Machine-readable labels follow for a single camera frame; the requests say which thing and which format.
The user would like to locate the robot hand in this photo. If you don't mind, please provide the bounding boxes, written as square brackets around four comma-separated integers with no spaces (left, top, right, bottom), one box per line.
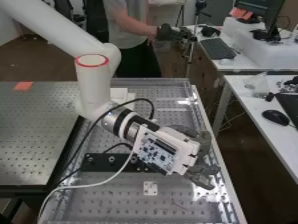
[131,123,223,192]

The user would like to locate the black plate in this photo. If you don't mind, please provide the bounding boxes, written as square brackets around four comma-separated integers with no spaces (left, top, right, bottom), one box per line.
[80,152,155,174]

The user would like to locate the clear box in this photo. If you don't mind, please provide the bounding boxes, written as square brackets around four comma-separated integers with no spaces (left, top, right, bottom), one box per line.
[38,78,248,224]

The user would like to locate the small white box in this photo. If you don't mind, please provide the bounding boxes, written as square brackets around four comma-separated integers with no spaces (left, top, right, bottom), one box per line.
[109,87,137,108]

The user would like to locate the white desk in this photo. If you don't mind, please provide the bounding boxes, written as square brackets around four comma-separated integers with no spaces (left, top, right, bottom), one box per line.
[184,23,298,76]
[212,73,298,188]

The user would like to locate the black mouse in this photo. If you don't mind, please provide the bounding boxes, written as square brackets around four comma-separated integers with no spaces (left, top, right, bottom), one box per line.
[261,109,292,127]

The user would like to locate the clear plastic bag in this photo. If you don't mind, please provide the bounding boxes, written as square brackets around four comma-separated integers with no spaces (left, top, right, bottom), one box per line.
[242,71,272,98]

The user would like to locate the black keyboard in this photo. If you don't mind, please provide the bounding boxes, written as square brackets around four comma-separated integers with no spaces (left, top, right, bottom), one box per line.
[276,92,298,129]
[199,37,238,61]

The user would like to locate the black headphones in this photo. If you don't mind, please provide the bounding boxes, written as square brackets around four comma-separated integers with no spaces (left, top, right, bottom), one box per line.
[200,25,223,38]

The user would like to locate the white foam block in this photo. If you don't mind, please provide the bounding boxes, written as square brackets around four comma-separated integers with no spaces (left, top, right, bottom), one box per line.
[232,29,298,68]

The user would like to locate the orange tape patch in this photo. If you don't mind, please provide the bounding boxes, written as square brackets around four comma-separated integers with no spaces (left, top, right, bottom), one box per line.
[12,81,35,92]

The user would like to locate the person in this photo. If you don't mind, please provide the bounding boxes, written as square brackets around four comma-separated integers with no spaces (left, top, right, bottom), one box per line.
[103,0,184,79]

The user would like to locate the black tripod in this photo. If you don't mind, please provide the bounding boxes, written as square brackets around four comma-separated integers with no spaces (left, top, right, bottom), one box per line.
[176,0,213,79]

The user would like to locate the orange sticky note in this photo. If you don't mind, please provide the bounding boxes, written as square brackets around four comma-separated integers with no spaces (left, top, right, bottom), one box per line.
[229,7,256,20]

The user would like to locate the black monitor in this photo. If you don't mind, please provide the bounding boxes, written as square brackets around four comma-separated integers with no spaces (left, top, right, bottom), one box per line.
[233,0,288,43]

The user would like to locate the black cable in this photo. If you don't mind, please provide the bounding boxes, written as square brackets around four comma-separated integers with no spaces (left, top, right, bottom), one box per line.
[103,142,135,155]
[46,98,157,191]

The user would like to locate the small white square bracket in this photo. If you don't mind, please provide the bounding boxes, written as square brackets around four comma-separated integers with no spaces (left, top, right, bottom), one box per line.
[143,181,160,197]

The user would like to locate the white cable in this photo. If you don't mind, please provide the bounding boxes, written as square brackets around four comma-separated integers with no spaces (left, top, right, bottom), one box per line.
[36,151,137,224]

